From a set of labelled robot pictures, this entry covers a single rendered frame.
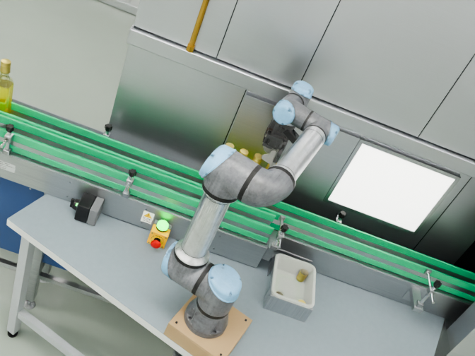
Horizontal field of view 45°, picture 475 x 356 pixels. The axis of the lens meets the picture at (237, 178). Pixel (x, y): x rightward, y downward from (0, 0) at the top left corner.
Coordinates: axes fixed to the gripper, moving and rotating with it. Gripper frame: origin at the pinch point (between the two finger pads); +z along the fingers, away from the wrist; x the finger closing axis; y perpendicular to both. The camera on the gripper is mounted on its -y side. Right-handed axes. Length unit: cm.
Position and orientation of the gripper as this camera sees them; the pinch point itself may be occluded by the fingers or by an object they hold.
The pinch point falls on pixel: (272, 164)
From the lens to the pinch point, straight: 216.1
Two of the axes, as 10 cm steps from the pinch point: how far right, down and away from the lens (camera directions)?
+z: -3.3, 7.2, 6.1
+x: -1.4, 6.0, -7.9
